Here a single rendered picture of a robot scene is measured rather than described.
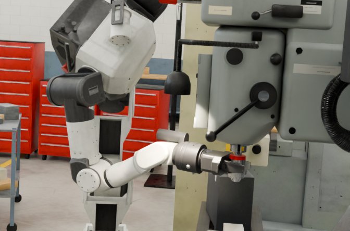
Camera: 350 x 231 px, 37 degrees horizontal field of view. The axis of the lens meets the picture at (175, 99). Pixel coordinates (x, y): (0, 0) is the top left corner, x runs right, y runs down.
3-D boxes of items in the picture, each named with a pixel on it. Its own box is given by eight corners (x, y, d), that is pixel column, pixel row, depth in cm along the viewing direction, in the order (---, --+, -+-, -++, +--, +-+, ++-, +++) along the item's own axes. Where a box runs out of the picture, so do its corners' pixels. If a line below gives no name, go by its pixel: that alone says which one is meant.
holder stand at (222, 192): (215, 230, 173) (219, 172, 171) (205, 208, 195) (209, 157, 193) (250, 231, 175) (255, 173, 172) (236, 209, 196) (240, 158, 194)
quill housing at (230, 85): (204, 145, 138) (213, 24, 134) (208, 132, 158) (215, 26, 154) (277, 151, 136) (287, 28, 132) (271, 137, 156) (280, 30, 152)
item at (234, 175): (247, 179, 147) (248, 159, 146) (233, 179, 145) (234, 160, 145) (239, 174, 151) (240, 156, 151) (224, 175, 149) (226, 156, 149)
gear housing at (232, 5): (199, 23, 132) (202, -17, 131) (204, 26, 157) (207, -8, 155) (333, 30, 129) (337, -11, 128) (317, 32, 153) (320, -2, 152)
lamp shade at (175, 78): (162, 91, 144) (163, 69, 143) (187, 92, 145) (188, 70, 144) (166, 94, 137) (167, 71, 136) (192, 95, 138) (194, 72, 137)
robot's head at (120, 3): (114, 37, 164) (106, 24, 157) (115, 14, 168) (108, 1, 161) (133, 35, 163) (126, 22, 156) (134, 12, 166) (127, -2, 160)
